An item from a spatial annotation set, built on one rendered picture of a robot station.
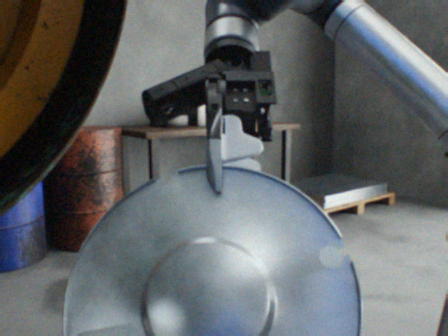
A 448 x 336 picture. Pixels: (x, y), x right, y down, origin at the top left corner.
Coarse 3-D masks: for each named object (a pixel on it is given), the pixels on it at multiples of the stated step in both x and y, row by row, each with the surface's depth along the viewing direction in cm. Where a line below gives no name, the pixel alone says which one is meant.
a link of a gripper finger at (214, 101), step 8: (208, 88) 49; (216, 88) 49; (208, 96) 48; (216, 96) 48; (208, 104) 47; (216, 104) 48; (208, 112) 47; (216, 112) 47; (208, 120) 47; (216, 120) 47; (208, 128) 47; (216, 128) 47; (208, 136) 46; (216, 136) 46
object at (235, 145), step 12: (228, 120) 49; (228, 132) 48; (240, 132) 48; (216, 144) 46; (228, 144) 47; (240, 144) 47; (252, 144) 47; (216, 156) 46; (228, 156) 46; (240, 156) 46; (252, 156) 47; (216, 168) 45; (216, 180) 45; (216, 192) 46
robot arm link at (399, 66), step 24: (336, 0) 64; (360, 0) 65; (336, 24) 65; (360, 24) 63; (384, 24) 63; (360, 48) 64; (384, 48) 61; (408, 48) 61; (384, 72) 62; (408, 72) 60; (432, 72) 59; (408, 96) 61; (432, 96) 59; (432, 120) 60
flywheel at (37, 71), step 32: (0, 0) 57; (32, 0) 58; (64, 0) 59; (0, 32) 57; (32, 32) 57; (64, 32) 59; (0, 64) 58; (32, 64) 57; (64, 64) 60; (0, 96) 55; (32, 96) 58; (0, 128) 56
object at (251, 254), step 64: (192, 192) 47; (256, 192) 46; (128, 256) 44; (192, 256) 43; (256, 256) 43; (64, 320) 42; (128, 320) 41; (192, 320) 40; (256, 320) 40; (320, 320) 39
